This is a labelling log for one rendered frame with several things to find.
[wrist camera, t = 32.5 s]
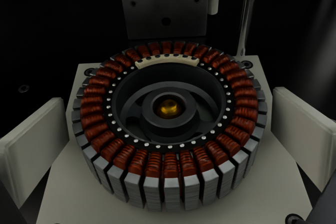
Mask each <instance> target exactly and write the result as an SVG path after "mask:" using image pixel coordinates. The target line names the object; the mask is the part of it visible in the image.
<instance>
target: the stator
mask: <svg viewBox="0 0 336 224"><path fill-rule="evenodd" d="M99 66H100V68H95V69H94V70H93V71H92V72H91V73H90V77H87V78H86V79H85V80H84V82H83V83H82V86H83V88H82V87H80V88H79V90H78V92H77V94H76V97H77V99H74V102H73V106H72V108H73V111H72V112H71V120H72V123H73V124H72V129H73V132H74V135H75V138H76V140H77V143H78V145H79V147H80V149H81V151H82V154H83V156H84V158H85V160H86V162H87V165H88V167H89V169H90V171H91V172H92V173H93V175H94V177H95V179H96V180H97V181H98V182H99V183H100V185H101V184H102V185H103V187H104V189H105V190H107V191H108V192H109V193H110V194H112V195H113V194H114V193H115V196H116V198H118V199H119V200H121V201H123V202H125V203H128V201H129V200H130V202H131V205H132V206H134V207H137V208H141V209H144V207H145V204H146V202H147V207H148V210H149V211H155V212H162V206H163V203H164V198H165V205H166V212H180V198H181V199H182V202H183V204H184V209H185V211H189V210H194V209H197V208H198V206H199V199H200V201H201V204H202V206H203V207H204V206H207V205H209V204H211V203H214V202H215V198H216V196H217V197H218V199H221V198H223V197H224V196H226V195H227V194H229V193H230V188H232V189H233V190H234V189H235V188H236V187H237V186H238V185H239V184H240V183H241V182H242V178H245V177H246V176H247V174H248V173H249V171H250V169H251V166H253V164H254V161H255V159H256V156H257V152H258V149H259V146H260V143H261V140H262V137H263V134H264V130H265V127H266V123H267V112H268V108H267V103H266V102H265V100H266V97H265V94H264V91H263V90H261V85H260V83H259V82H258V80H257V79H254V75H253V74H252V72H251V71H250V70H249V69H247V70H245V68H246V66H245V65H243V64H242V63H241V62H240V61H237V62H235V58H234V57H232V56H231V55H229V54H226V55H225V54H224V52H223V51H221V50H218V49H216V48H215V49H212V47H210V46H207V45H203V44H202V45H200V46H199V44H198V43H194V42H188V43H187V44H186V46H185V41H175V43H174V44H173V48H172V41H162V42H161V48H160V45H159V44H158V42H151V43H148V48H147V46H146V45H144V44H142V45H138V46H135V50H134V49H133V48H129V49H126V50H124V51H122V53H120V54H119V53H117V54H115V55H114V56H112V57H110V60H106V61H104V62H103V63H101V64H100V65H99ZM194 98H196V99H198V100H199V101H201V102H202V103H203V104H204V105H205V106H206V107H207V108H208V110H209V111H210V113H211V115H212V117H213V120H212V121H203V120H201V119H200V115H199V112H198V110H197V105H196V101H195V99H194ZM168 99H171V100H174V101H175V102H177V103H178V104H180V105H181V106H182V107H183V108H184V112H183V113H182V114H181V115H180V116H179V117H177V118H174V119H163V118H160V117H158V116H157V115H156V114H155V113H154V111H155V109H156V108H157V106H159V105H160V104H161V103H162V102H164V101H165V100H168ZM142 101H143V102H142ZM140 102H142V106H138V104H139V103H140ZM131 121H136V122H139V123H140V127H141V129H142V131H143V133H144V135H145V136H146V138H147V139H148V140H149V141H147V140H144V139H141V138H139V137H137V136H135V135H134V134H132V133H131V132H129V131H128V130H127V123H128V122H131Z"/></svg>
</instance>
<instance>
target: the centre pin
mask: <svg viewBox="0 0 336 224"><path fill-rule="evenodd" d="M184 111H185V110H184V108H183V107H182V106H181V105H180V104H178V103H177V102H175V101H174V100H171V99H168V100H165V101H164V102H162V103H161V104H160V105H159V106H157V108H156V109H155V111H154V113H155V114H156V115H157V116H158V117H160V118H163V119H174V118H177V117H179V116H180V115H181V114H182V113H183V112H184Z"/></svg>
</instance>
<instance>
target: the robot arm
mask: <svg viewBox="0 0 336 224"><path fill-rule="evenodd" d="M270 131H271V132H272V133H273V134H274V136H275V137H276V138H277V139H278V140H279V142H280V143H281V144H282V145H283V146H284V148H285V149H286V150H287V151H288V153H289V154H290V155H291V156H292V157H293V159H294V160H295V161H296V162H297V163H298V165H299V166H300V167H301V168H302V170H303V171H304V172H305V173H306V174H307V176H308V177H309V178H310V179H311V180H312V182H313V183H314V184H315V185H316V187H317V188H318V189H319V190H320V191H321V195H320V197H319V198H318V200H317V202H316V203H315V205H314V207H313V209H312V210H311V212H310V214H309V215H308V217H307V219H306V221H304V220H301V219H298V220H297V221H296V223H295V224H336V121H335V120H333V119H330V118H328V117H327V116H325V115H324V114H322V113H321V112H319V111H317V110H316V109H315V108H313V107H312V106H310V105H309V104H307V103H306V102H305V101H303V100H302V99H300V98H299V97H297V96H296V95H294V94H293V93H292V92H290V91H289V90H287V89H286V88H284V87H275V88H274V89H273V92H272V111H271V129H270ZM69 140H70V138H69V132H68V125H67V119H66V112H65V106H64V100H63V99H62V98H61V97H56V98H52V99H51V100H49V101H48V102H47V103H46V104H44V105H43V106H42V107H41V108H39V109H38V110H37V111H36V112H34V113H33V114H31V115H30V116H29V117H28V118H26V119H25V120H24V121H23V122H21V123H20V124H19V125H18V126H16V127H15V128H14V129H13V130H11V131H10V132H9V133H8V134H6V135H5V136H4V137H2V138H0V224H27V222H26V221H25V219H24V217H23V216H22V214H21V212H20V211H19V209H20V207H21V206H22V205H23V204H24V202H25V201H26V199H27V198H28V197H29V195H30V194H31V193H32V191H33V190H34V188H35V187H36V186H37V184H38V183H39V182H40V180H41V179H42V177H43V176H44V175H45V173H46V172H47V171H48V169H49V168H50V166H51V165H52V164H53V162H54V161H55V160H56V158H57V157H58V155H59V154H60V153H61V151H62V150H63V149H64V147H65V146H66V144H67V143H68V142H69Z"/></svg>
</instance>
